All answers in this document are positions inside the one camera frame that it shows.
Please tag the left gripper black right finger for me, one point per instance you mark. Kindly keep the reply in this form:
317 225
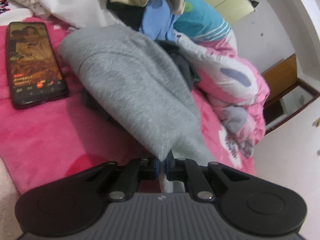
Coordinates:
190 174

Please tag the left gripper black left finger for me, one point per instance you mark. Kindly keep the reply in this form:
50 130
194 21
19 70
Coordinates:
131 176

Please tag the light grey sweatpants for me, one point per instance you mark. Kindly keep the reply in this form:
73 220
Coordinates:
139 85

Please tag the pink white floral duvet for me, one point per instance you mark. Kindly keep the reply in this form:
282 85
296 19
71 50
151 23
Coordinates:
234 88

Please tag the dark grey garment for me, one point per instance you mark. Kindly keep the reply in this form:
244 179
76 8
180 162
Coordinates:
188 71

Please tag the brown wooden door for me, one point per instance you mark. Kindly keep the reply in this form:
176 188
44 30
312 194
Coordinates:
289 94

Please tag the black smartphone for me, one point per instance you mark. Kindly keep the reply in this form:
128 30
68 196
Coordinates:
34 75

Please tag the light blue garment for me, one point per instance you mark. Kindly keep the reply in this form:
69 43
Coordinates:
158 21

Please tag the teal striped pillow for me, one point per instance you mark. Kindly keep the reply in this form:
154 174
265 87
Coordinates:
201 22

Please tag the white garment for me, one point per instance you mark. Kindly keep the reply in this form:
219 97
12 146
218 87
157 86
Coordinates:
81 13

